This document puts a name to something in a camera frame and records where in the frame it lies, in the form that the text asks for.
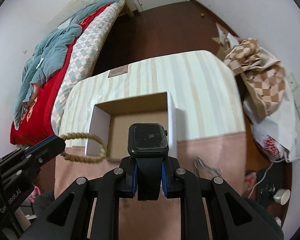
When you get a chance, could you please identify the white charging cable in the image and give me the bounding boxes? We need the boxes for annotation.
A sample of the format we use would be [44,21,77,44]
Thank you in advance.
[247,155,300,200]

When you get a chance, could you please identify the striped pink table cloth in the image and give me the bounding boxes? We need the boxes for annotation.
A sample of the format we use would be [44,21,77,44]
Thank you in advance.
[53,49,248,240]

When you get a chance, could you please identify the white paper cup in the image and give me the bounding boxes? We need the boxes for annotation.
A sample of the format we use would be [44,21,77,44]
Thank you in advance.
[273,189,291,205]

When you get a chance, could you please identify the white plastic bag red print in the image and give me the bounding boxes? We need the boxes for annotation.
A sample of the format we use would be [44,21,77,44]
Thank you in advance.
[251,125,288,162]

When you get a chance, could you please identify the checkered beige cloth pile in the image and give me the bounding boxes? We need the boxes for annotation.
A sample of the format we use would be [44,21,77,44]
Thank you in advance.
[224,38,286,119]

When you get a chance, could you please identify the white cardboard jewelry box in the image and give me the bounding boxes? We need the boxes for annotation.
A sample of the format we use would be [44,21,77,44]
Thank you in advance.
[89,92,178,162]

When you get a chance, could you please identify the blue-grey quilt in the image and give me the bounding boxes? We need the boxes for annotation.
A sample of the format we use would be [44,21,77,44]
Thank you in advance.
[13,0,126,132]

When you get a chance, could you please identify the black smart watch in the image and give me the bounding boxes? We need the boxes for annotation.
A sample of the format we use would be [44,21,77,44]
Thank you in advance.
[127,123,169,201]

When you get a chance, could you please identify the wooden bead bracelet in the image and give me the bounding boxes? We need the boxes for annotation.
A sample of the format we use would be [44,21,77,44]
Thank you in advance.
[59,132,108,164]

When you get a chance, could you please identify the silver chain bracelet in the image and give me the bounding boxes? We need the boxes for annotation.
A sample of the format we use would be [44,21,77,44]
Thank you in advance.
[193,156,223,178]

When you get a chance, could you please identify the bed with red blanket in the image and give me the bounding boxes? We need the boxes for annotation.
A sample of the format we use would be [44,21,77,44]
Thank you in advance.
[10,0,126,145]

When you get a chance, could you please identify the pink slipper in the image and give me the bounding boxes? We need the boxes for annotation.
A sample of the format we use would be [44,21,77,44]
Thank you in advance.
[28,186,41,203]

